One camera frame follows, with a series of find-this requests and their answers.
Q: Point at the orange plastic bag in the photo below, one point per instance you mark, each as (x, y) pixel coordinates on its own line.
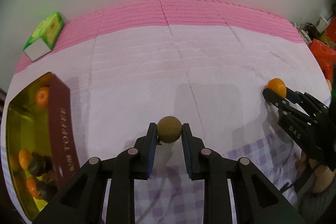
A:
(325, 57)

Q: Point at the green-brown longan with stem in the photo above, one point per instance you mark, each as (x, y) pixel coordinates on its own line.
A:
(169, 129)

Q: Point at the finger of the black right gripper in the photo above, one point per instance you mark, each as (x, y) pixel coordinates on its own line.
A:
(275, 100)
(303, 99)

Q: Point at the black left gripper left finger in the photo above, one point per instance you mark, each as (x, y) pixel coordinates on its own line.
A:
(109, 181)

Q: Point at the person's right hand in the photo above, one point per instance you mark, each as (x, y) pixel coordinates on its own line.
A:
(324, 176)

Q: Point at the small yellow orange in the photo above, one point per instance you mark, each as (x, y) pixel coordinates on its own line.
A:
(278, 86)

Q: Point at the dark orange mandarin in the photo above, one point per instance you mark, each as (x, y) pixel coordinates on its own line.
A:
(31, 185)

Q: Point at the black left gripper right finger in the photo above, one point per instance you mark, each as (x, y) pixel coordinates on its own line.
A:
(235, 190)

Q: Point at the green tissue pack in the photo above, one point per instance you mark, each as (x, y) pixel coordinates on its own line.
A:
(44, 37)

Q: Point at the large yellow orange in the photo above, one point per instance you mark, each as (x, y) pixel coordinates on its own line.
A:
(25, 157)

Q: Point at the cracked dark passion fruit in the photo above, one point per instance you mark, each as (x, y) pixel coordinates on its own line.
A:
(39, 164)

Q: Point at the dark brown passion fruit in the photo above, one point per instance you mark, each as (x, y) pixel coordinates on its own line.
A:
(46, 191)

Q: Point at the gold and maroon toffee tin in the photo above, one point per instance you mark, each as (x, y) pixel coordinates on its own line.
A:
(46, 131)

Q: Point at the pink purple checked tablecloth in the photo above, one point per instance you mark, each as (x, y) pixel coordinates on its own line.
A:
(205, 62)

